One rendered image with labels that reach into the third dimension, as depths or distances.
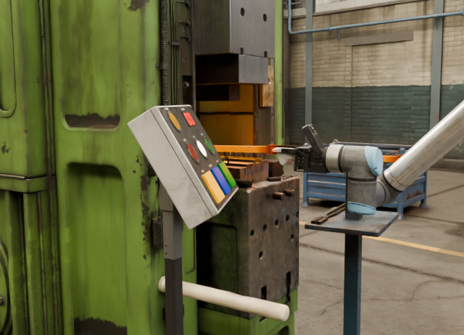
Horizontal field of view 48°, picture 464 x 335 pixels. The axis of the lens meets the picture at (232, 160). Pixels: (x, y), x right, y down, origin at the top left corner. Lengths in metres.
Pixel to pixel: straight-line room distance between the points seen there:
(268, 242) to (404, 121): 8.31
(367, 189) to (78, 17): 1.12
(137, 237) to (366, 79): 9.05
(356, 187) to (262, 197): 0.33
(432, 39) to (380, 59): 1.04
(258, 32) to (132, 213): 0.76
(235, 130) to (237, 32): 0.56
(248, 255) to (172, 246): 0.46
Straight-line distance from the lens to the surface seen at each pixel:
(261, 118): 2.17
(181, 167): 1.17
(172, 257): 1.38
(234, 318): 1.90
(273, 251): 1.92
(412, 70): 10.02
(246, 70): 1.80
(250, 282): 1.81
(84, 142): 1.80
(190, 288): 1.66
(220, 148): 1.95
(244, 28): 1.81
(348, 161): 1.68
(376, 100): 10.35
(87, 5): 1.89
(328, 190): 5.92
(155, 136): 1.18
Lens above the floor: 1.21
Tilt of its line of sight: 7 degrees down
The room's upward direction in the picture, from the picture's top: straight up
